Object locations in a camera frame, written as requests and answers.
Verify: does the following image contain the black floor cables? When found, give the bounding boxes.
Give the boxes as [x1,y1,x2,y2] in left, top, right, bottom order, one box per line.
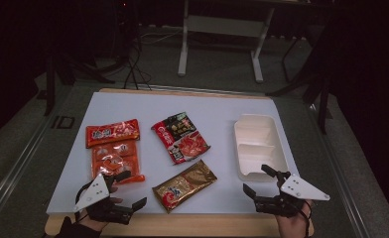
[122,39,152,91]

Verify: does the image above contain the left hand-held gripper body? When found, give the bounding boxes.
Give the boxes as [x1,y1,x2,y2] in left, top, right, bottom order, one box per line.
[72,172,136,226]

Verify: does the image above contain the black stand legs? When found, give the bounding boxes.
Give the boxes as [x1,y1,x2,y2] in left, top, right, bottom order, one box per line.
[266,33,334,135]

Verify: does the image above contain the gold foil packet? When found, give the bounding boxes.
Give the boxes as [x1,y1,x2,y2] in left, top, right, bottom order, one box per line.
[152,159,218,214]

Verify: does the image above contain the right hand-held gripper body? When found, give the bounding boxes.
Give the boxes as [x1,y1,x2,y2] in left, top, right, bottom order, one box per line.
[254,170,331,218]

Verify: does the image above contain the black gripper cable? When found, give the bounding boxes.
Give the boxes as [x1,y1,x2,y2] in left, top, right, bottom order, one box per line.
[295,199,314,238]
[73,179,95,223]

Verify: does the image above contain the person's right hand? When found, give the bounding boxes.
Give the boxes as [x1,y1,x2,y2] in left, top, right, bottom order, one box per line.
[275,199,314,238]

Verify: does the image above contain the red and black packet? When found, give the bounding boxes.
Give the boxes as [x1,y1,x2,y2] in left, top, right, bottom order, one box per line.
[151,111,211,166]

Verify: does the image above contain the white lunch box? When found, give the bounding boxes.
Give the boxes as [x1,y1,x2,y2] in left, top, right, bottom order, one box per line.
[233,113,290,182]

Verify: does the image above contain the metal floor rail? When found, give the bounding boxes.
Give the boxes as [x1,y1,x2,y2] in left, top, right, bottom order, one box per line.
[0,95,69,226]
[308,103,374,238]
[129,83,270,97]

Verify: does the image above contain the black metal stand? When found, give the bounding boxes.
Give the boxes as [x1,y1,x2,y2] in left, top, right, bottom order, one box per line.
[43,49,117,117]

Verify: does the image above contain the person's left hand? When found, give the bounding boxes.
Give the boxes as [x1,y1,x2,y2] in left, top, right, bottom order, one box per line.
[77,184,125,233]

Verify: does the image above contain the orange clear snack packet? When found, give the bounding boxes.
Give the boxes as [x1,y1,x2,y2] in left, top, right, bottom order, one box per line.
[84,118,146,185]

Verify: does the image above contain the white metal desk frame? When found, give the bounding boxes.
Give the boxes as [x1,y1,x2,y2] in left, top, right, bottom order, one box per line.
[177,0,276,83]

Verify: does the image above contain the white floor cable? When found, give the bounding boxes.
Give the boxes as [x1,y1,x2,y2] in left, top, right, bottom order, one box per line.
[139,28,184,46]

